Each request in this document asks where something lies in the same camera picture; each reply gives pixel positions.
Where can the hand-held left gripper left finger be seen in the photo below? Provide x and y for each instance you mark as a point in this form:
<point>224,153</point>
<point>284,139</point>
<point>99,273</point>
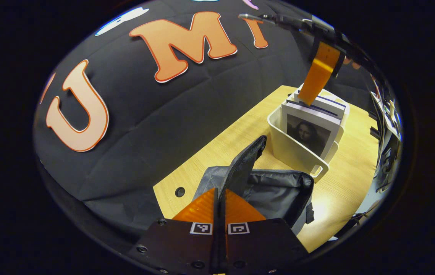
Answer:
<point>179,244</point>

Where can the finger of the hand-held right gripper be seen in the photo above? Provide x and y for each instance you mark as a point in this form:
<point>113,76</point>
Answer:
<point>322,68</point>

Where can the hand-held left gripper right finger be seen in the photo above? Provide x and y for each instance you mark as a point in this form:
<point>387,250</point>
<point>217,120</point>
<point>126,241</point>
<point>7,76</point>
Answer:
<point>263,244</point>

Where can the white book purple edge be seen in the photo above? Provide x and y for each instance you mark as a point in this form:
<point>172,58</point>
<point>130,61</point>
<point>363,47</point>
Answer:
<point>335,100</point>

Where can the grey schoolbag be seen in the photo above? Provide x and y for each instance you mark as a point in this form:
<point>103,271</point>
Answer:
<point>278,191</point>

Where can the portrait cover book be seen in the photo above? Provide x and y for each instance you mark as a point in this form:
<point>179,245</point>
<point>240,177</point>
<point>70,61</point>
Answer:
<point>309,131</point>

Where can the white bookshelf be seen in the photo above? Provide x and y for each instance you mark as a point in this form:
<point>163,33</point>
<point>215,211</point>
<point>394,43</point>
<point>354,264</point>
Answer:
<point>293,152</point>

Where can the cluttered background equipment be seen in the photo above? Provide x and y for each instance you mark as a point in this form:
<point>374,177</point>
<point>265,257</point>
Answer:
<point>389,152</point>

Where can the black backdrop cloth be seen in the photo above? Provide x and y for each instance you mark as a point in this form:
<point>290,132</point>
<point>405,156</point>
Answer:
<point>144,126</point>

